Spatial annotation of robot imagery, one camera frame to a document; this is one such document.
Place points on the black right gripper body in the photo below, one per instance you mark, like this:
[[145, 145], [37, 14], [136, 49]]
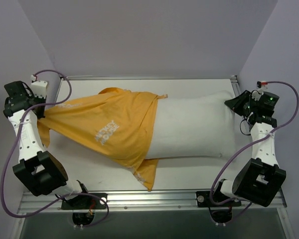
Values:
[[242, 105]]

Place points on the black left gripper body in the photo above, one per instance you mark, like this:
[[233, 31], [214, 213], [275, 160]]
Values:
[[40, 109]]

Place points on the white pillow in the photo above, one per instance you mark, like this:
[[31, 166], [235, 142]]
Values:
[[193, 127]]

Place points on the yellow Mickey Mouse pillowcase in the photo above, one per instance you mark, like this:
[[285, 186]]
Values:
[[115, 123]]

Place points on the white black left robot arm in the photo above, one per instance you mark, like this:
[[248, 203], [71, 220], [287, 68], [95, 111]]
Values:
[[37, 169]]

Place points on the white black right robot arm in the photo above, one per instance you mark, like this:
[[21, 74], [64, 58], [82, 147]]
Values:
[[259, 195]]

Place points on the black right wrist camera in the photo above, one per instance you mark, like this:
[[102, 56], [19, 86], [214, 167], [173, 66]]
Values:
[[268, 100]]

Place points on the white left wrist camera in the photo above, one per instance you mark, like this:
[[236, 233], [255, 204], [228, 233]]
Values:
[[39, 89]]

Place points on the aluminium right frame rail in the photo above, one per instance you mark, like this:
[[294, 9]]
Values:
[[235, 84]]

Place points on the aluminium frame rail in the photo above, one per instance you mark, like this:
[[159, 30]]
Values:
[[235, 84], [133, 201]]

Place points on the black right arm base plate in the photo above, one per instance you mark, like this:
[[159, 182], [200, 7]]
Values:
[[203, 200]]

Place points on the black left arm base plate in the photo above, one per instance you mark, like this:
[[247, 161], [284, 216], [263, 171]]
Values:
[[82, 202]]

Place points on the aluminium front frame rail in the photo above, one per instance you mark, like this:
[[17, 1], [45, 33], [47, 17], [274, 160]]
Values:
[[133, 201]]

